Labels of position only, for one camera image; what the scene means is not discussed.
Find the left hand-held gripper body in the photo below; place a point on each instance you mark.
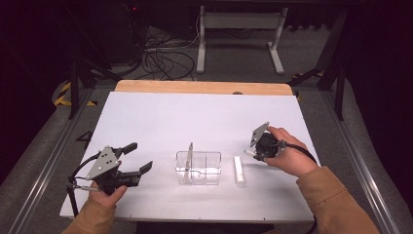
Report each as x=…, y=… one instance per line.
x=102, y=164

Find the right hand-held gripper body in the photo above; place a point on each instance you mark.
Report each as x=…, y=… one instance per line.
x=268, y=146

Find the silver pen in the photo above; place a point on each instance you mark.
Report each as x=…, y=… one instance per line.
x=189, y=159

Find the clear plastic organizer box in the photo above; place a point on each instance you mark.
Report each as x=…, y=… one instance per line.
x=207, y=172

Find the person's right hand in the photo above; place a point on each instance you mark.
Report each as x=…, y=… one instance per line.
x=293, y=159

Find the person's left hand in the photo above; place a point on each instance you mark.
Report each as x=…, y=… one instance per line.
x=105, y=199

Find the thick white marker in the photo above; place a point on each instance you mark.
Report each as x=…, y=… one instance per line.
x=239, y=170

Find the white table board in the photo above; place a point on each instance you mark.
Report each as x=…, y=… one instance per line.
x=168, y=123

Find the yellow black hazard tape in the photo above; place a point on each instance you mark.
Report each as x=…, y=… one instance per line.
x=63, y=96

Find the black metal stand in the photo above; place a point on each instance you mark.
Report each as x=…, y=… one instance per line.
x=74, y=87
x=339, y=91

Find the wooden table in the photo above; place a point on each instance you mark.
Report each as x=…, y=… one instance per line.
x=195, y=87

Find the white metal stand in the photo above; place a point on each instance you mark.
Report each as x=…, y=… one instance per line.
x=240, y=21

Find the aluminium floor rail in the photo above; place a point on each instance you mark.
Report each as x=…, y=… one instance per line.
x=48, y=165
x=360, y=162

